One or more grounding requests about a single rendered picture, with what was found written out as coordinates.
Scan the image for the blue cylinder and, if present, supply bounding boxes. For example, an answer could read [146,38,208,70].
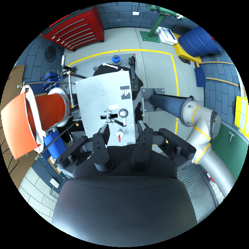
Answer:
[43,129,67,160]

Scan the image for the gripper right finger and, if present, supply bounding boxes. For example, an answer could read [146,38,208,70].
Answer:
[137,120,197,168]

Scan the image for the green pedestal machine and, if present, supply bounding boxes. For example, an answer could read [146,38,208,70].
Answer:
[139,4,185,42]

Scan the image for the throttle lever with silver ball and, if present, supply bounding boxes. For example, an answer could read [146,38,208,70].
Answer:
[114,108,129,127]

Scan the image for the red fire extinguisher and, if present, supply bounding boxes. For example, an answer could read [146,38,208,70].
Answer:
[204,169,216,183]

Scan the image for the orange chute deflector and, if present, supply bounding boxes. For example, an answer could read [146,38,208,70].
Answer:
[0,91,40,160]

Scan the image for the grey snowblower control panel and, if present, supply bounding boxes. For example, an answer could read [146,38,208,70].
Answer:
[75,71,136,147]

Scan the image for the green board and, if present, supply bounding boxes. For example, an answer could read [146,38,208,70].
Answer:
[209,121,249,182]

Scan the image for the white platform scale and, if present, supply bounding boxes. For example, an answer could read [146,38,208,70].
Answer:
[156,26,178,44]

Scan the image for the brown clipboard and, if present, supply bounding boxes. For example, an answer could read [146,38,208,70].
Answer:
[47,156,62,175]

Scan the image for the black deflector handle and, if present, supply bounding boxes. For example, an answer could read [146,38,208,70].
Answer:
[128,56,141,92]

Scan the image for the yellow notice board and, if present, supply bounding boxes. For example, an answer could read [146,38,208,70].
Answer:
[234,94,249,136]

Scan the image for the yellow spill pallet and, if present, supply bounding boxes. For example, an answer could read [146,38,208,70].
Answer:
[172,32,202,63]

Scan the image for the blue bench vise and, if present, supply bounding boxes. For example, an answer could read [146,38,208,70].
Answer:
[40,71,62,92]

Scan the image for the chute crank with grey handle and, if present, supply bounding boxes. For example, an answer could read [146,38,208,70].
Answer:
[61,54,77,109]

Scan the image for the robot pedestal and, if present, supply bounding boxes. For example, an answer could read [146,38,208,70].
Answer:
[141,88,191,118]

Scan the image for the blue snow shovel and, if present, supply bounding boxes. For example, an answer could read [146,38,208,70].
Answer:
[194,61,235,88]

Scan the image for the orange discharge chute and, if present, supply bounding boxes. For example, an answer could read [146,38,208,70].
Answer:
[25,92,67,138]

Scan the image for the red tool cabinet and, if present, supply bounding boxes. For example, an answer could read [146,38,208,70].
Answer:
[40,5,105,52]

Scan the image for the white toothed chute gear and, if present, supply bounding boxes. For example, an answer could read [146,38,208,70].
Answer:
[47,87,71,128]

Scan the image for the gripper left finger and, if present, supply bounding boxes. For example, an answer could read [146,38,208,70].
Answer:
[55,124,111,169]

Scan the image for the wooden handled tool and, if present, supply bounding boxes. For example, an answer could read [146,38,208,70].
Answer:
[205,77,240,88]

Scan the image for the blue drum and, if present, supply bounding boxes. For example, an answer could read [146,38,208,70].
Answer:
[178,26,223,58]

